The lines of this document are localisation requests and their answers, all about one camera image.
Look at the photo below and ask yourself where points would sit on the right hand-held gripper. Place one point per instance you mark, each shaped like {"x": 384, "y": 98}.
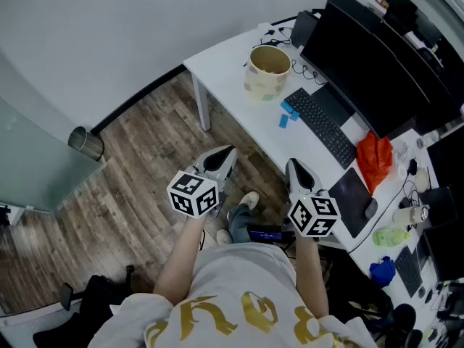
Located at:
{"x": 313, "y": 216}

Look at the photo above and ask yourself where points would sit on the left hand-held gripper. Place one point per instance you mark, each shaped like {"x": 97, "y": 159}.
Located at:
{"x": 192, "y": 194}

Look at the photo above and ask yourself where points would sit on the cream patterned bucket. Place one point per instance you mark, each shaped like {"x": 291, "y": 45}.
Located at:
{"x": 264, "y": 85}

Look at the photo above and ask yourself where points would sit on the person's left forearm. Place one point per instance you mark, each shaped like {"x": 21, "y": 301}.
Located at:
{"x": 181, "y": 256}

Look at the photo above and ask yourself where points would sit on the person's right forearm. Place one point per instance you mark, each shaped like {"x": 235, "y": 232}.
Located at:
{"x": 310, "y": 277}

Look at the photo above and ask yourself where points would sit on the dark mouse pad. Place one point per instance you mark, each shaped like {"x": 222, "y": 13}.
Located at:
{"x": 349, "y": 201}

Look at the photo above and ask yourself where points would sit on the person's white shoe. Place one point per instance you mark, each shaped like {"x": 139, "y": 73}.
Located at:
{"x": 250, "y": 199}
{"x": 224, "y": 237}

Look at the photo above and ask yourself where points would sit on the white desk leg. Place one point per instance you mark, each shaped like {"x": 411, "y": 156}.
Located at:
{"x": 202, "y": 100}

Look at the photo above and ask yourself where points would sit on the black device with blue screen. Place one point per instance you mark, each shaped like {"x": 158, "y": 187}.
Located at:
{"x": 266, "y": 235}

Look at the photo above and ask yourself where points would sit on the person's leg in jeans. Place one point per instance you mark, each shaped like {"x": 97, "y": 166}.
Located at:
{"x": 240, "y": 223}

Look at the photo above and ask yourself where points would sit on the grey computer mouse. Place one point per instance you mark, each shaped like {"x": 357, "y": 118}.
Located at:
{"x": 370, "y": 209}

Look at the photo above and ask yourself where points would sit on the orange plastic bag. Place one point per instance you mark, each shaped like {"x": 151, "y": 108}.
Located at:
{"x": 375, "y": 161}

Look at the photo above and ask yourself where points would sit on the green drink bottle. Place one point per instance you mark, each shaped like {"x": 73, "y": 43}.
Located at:
{"x": 389, "y": 236}

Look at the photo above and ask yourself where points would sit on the white flask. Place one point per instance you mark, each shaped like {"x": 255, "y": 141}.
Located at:
{"x": 407, "y": 215}

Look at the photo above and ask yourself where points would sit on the person's white printed shirt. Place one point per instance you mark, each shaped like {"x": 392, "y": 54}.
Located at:
{"x": 235, "y": 277}

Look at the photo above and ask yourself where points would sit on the blue cloth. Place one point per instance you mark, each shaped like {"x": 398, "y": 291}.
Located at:
{"x": 382, "y": 272}

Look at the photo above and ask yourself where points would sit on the large curved black monitor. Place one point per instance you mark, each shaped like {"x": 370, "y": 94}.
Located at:
{"x": 362, "y": 71}

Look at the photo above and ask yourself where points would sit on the black office chair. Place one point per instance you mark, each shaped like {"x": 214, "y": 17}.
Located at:
{"x": 94, "y": 299}
{"x": 362, "y": 296}

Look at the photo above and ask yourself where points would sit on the metal trash can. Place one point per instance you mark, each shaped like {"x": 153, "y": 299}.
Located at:
{"x": 87, "y": 144}

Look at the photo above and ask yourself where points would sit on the small black keyboard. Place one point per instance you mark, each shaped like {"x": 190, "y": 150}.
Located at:
{"x": 409, "y": 270}

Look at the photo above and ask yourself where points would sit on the black desktop computer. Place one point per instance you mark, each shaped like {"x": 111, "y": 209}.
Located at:
{"x": 303, "y": 29}

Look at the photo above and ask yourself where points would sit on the frosted glass panel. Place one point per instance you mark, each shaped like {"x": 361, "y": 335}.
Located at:
{"x": 36, "y": 165}

